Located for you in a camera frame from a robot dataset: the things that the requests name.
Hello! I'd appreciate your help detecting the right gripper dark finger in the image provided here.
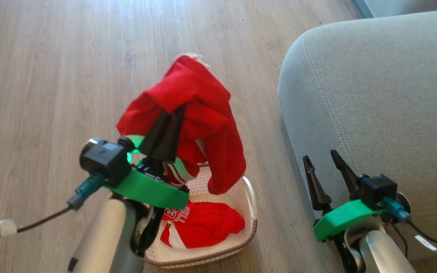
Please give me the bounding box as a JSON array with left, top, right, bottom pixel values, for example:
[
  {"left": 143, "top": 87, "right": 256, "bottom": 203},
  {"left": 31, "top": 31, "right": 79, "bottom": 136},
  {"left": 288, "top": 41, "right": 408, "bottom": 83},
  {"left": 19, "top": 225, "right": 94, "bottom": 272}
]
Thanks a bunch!
[
  {"left": 330, "top": 149, "right": 360, "bottom": 201},
  {"left": 303, "top": 154, "right": 333, "bottom": 212}
]

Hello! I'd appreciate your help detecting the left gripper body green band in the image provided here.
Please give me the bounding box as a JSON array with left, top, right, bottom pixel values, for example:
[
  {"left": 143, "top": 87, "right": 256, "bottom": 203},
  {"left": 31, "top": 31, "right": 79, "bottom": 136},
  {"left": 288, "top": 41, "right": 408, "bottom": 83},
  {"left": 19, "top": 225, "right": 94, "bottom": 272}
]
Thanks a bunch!
[{"left": 105, "top": 135, "right": 190, "bottom": 209}]

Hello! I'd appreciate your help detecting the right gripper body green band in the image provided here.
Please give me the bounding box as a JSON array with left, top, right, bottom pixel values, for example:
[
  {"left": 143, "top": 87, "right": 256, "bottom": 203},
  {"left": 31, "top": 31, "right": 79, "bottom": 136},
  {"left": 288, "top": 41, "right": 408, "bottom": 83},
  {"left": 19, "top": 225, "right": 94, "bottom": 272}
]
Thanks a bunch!
[{"left": 313, "top": 198, "right": 385, "bottom": 243}]

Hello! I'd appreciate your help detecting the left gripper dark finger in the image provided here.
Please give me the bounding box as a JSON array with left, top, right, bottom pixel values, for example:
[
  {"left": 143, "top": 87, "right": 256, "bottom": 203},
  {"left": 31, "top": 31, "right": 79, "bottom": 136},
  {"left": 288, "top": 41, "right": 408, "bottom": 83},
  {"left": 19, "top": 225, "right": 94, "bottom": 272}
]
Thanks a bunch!
[
  {"left": 139, "top": 111, "right": 172, "bottom": 156},
  {"left": 157, "top": 105, "right": 186, "bottom": 164}
]

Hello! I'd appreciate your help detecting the red shorts white striped trim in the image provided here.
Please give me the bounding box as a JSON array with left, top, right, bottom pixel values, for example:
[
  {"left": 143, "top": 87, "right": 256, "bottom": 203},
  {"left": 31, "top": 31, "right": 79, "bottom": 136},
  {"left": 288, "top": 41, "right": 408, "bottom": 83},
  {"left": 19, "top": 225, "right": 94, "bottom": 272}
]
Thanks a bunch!
[{"left": 116, "top": 55, "right": 247, "bottom": 195}]

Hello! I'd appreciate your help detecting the red basketball jersey number 23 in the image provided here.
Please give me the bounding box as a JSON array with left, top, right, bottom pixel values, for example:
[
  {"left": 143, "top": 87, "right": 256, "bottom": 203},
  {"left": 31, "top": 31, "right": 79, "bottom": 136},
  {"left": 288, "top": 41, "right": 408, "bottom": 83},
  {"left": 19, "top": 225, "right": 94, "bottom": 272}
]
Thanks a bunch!
[{"left": 160, "top": 201, "right": 246, "bottom": 250}]

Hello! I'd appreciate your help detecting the white laundry basket brown rim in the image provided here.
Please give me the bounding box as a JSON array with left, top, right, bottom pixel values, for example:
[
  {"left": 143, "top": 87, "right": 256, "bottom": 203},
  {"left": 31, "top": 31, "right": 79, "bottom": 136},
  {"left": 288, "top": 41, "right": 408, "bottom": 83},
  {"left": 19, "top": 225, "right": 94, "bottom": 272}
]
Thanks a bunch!
[{"left": 143, "top": 162, "right": 259, "bottom": 269}]

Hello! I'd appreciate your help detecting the grey fabric sofa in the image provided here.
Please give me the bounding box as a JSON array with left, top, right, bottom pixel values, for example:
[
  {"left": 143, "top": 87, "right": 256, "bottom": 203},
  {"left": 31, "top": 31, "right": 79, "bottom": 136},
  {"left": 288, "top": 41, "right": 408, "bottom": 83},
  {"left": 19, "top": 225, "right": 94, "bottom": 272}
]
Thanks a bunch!
[{"left": 277, "top": 0, "right": 437, "bottom": 263}]

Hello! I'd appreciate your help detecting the right black cable teal plug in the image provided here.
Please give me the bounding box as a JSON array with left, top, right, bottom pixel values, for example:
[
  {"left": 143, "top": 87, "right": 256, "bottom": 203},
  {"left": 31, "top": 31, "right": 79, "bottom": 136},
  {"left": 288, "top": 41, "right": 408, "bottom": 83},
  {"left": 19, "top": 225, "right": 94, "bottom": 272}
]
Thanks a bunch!
[{"left": 382, "top": 196, "right": 437, "bottom": 273}]

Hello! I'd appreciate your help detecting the black cable teal plug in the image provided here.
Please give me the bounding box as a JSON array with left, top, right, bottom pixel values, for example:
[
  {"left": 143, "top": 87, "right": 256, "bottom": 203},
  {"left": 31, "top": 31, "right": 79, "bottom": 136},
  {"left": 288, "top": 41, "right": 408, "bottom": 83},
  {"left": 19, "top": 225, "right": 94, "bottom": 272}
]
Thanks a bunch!
[
  {"left": 0, "top": 172, "right": 107, "bottom": 244},
  {"left": 382, "top": 196, "right": 437, "bottom": 273}
]

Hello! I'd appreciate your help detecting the left black cable teal plug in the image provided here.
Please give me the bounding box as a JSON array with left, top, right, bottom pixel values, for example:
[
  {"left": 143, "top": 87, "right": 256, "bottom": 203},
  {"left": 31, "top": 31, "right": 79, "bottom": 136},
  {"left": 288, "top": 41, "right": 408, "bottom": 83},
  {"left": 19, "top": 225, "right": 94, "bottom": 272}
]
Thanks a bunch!
[{"left": 0, "top": 172, "right": 107, "bottom": 244}]

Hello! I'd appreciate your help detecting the white tag on right cable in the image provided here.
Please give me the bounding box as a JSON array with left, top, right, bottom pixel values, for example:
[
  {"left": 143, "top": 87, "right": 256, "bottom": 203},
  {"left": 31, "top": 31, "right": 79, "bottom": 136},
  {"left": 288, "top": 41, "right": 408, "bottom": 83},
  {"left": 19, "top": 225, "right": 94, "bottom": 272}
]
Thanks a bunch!
[{"left": 415, "top": 235, "right": 437, "bottom": 252}]

